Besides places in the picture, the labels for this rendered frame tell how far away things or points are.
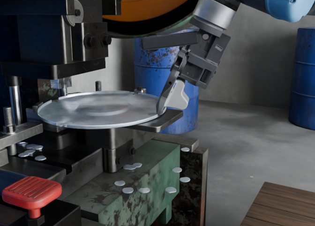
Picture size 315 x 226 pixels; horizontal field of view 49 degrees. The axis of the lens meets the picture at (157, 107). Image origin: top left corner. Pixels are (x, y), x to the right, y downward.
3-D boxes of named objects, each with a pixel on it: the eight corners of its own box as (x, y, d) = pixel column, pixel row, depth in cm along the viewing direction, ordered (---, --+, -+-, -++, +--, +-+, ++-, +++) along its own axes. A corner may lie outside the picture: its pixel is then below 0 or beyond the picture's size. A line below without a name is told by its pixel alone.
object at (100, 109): (8, 117, 74) (7, 114, 74) (89, 89, 99) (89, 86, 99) (125, 138, 62) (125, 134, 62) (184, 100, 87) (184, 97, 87)
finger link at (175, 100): (176, 128, 72) (196, 88, 69) (150, 116, 72) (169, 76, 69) (177, 124, 75) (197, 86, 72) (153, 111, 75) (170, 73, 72)
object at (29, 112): (96, 115, 92) (95, 98, 91) (57, 132, 79) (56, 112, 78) (69, 111, 96) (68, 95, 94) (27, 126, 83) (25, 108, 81)
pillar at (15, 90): (25, 125, 83) (19, 67, 80) (18, 128, 81) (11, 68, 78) (18, 124, 84) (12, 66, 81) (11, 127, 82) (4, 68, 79)
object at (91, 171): (155, 136, 103) (155, 116, 101) (47, 210, 64) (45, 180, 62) (74, 123, 116) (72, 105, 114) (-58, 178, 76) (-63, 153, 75)
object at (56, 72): (108, 77, 90) (107, 56, 89) (55, 92, 73) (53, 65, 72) (59, 72, 97) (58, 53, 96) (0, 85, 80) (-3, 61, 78)
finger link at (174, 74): (166, 100, 69) (185, 60, 67) (159, 96, 69) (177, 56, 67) (168, 94, 74) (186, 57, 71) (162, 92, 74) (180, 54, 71)
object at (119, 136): (183, 163, 83) (184, 108, 80) (158, 188, 71) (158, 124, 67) (96, 146, 94) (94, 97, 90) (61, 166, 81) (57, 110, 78)
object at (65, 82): (74, 85, 86) (73, 71, 85) (61, 89, 82) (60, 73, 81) (64, 84, 88) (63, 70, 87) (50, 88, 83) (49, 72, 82)
